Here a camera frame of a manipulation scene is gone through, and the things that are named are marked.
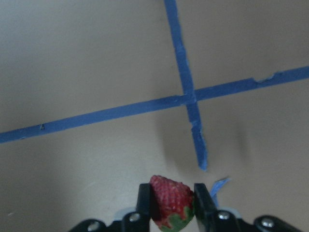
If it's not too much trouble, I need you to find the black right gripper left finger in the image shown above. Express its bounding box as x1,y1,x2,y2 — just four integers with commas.
122,184,152,232

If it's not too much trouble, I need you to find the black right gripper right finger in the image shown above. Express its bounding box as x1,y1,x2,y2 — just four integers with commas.
194,183,239,232

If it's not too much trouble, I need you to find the red strawberry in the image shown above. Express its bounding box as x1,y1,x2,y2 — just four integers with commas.
150,175,195,232

